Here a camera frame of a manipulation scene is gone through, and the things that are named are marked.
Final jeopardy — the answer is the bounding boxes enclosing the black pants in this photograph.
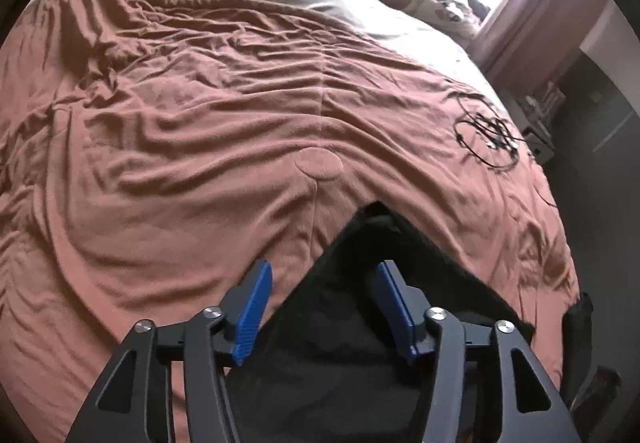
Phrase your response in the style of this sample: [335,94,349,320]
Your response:
[220,200,536,443]

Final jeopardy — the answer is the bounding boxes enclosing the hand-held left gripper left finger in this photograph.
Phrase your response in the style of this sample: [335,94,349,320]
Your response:
[65,259,273,443]

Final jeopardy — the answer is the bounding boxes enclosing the black coiled cable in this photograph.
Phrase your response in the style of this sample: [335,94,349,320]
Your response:
[452,93,558,208]

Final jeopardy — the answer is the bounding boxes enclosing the white nightstand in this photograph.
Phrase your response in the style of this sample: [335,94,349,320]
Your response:
[500,88,557,164]

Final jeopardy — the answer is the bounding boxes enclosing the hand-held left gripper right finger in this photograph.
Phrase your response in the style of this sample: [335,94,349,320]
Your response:
[376,261,583,443]

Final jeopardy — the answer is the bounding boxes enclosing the brown bed blanket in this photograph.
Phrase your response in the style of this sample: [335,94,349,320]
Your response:
[0,0,581,443]

